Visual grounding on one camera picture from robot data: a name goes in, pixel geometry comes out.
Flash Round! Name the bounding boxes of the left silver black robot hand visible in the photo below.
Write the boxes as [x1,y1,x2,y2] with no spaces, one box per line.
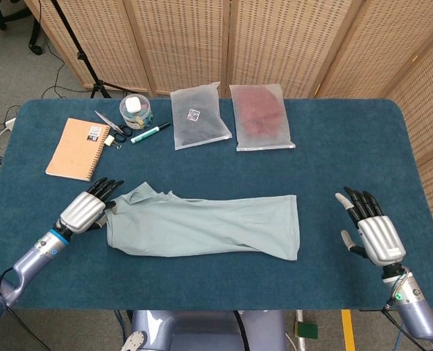
[57,177,125,234]

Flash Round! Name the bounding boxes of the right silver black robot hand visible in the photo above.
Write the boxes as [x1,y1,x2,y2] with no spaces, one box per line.
[335,186,407,267]

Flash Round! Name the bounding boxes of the light green t-shirt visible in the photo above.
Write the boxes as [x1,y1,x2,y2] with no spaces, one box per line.
[105,181,299,262]

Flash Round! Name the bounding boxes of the kraft spiral notebook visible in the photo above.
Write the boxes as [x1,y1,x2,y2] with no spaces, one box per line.
[45,117,112,183]

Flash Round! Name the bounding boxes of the gold binder clip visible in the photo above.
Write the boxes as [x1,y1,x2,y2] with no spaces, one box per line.
[104,134,124,150]

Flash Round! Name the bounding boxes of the green white marker pen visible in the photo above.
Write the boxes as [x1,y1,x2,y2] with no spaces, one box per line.
[130,121,171,145]

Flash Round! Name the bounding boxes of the clear jar of clips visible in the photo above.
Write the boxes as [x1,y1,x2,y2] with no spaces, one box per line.
[118,94,154,130]

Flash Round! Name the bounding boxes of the green block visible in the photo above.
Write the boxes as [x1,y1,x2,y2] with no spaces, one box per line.
[293,321,319,340]

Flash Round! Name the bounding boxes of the white table leg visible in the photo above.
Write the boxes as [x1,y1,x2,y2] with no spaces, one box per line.
[295,309,307,351]

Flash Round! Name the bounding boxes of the frosted bag with dark garment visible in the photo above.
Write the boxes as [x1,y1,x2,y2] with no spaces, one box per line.
[169,81,233,151]

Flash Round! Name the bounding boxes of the dark teal carpeted table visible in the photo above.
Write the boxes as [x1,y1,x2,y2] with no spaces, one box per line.
[0,97,433,312]

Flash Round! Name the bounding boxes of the grey-blue robot torso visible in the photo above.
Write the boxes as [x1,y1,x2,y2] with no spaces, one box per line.
[121,309,289,351]

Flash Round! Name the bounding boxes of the black tripod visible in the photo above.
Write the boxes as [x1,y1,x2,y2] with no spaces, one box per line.
[50,0,112,99]

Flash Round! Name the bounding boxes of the frosted bag with red garment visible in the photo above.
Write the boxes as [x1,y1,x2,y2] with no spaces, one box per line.
[228,83,297,153]

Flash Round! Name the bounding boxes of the black office chair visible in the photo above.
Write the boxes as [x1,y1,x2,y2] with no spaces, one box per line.
[0,0,45,56]

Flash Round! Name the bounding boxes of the wicker folding screen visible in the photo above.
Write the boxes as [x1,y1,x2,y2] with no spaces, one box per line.
[24,0,433,351]

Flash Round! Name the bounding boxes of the black-handled scissors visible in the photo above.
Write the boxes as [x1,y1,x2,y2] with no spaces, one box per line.
[94,110,133,143]

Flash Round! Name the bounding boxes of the black torso cable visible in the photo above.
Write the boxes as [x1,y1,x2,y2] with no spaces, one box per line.
[233,309,250,351]

